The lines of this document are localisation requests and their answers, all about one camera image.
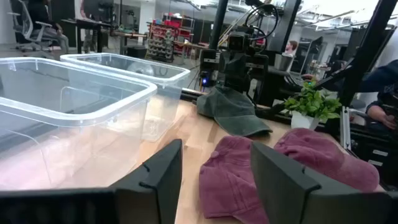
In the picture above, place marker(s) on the person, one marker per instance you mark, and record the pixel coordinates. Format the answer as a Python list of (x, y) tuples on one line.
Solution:
[(382, 81), (291, 48), (38, 12)]

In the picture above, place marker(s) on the green plant in white pot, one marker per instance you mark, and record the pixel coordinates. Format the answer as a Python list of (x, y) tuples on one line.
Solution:
[(311, 104)]

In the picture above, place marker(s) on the silver aluminium profile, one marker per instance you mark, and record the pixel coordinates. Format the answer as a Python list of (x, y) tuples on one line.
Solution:
[(345, 130)]

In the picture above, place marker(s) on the black aluminium extrusion frame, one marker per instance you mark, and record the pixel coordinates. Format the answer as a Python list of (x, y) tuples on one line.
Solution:
[(368, 56)]

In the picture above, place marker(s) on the clear plastic storage bin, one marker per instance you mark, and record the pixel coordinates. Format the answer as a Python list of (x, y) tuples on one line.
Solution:
[(93, 119), (168, 102)]

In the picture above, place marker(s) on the red shelf rack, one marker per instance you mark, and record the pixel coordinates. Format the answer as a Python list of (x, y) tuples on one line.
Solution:
[(174, 23)]

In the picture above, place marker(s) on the maroon baseball cap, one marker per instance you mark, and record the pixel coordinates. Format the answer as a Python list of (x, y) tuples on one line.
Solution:
[(326, 158), (227, 180)]

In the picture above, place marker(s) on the grey office chair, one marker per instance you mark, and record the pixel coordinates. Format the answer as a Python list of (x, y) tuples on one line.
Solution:
[(28, 29)]

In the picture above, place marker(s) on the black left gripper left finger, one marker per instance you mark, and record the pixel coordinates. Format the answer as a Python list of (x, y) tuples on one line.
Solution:
[(155, 193)]

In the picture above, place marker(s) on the black desk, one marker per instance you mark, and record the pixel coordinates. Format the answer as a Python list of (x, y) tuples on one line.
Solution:
[(87, 23)]

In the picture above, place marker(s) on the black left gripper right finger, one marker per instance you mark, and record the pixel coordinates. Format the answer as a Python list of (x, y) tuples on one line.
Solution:
[(280, 193)]

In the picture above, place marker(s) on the grey stacked organiser rack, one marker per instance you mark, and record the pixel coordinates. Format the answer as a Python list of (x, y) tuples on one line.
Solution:
[(160, 46)]

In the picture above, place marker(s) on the black drawer cabinet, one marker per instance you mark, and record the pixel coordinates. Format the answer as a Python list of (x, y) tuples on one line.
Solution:
[(373, 146)]

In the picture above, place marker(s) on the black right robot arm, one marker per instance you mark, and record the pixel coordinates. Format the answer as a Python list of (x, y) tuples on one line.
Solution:
[(265, 93)]

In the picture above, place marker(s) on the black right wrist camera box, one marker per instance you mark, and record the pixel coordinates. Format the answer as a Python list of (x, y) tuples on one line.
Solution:
[(237, 42)]

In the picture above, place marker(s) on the dark green baseball cap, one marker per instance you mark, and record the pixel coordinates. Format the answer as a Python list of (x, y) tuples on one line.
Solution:
[(231, 112)]

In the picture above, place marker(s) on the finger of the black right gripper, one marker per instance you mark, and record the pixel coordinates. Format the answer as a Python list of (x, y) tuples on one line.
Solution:
[(241, 74), (225, 74)]

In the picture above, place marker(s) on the silver metal cup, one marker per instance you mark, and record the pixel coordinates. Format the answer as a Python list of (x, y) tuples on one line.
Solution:
[(283, 62)]

